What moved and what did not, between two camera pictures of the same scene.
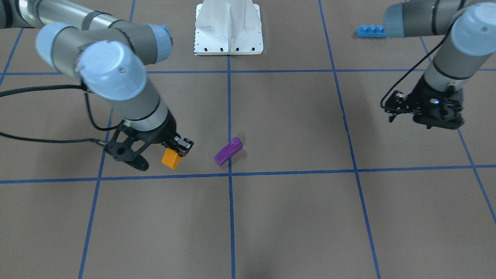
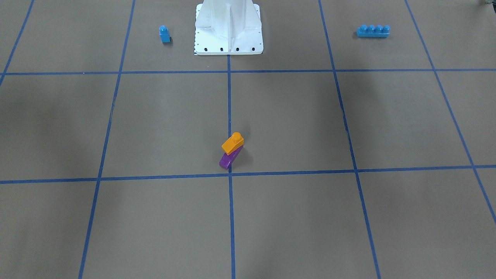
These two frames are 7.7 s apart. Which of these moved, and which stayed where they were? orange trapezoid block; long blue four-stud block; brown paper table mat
Moved: orange trapezoid block
Stayed: brown paper table mat; long blue four-stud block
